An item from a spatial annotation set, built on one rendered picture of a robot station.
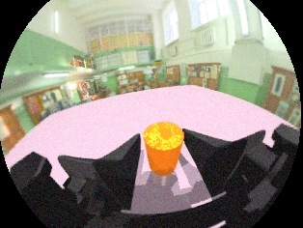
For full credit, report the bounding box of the orange knob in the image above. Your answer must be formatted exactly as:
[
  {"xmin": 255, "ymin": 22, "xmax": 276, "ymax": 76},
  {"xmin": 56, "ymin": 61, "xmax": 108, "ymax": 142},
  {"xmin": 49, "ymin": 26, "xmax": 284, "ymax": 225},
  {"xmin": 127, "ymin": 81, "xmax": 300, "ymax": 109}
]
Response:
[{"xmin": 144, "ymin": 123, "xmax": 183, "ymax": 176}]

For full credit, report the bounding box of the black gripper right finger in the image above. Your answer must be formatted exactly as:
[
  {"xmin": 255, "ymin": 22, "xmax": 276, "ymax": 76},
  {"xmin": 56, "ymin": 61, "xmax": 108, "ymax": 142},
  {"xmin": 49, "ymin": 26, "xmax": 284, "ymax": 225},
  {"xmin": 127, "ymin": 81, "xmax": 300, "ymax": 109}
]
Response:
[{"xmin": 182, "ymin": 128, "xmax": 265, "ymax": 197}]

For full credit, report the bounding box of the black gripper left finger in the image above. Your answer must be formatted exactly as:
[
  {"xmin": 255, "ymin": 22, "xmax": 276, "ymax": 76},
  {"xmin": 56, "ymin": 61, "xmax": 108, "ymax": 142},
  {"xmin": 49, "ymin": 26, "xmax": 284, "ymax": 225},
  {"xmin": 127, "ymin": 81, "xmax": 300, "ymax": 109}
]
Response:
[{"xmin": 57, "ymin": 133, "xmax": 141, "ymax": 211}]

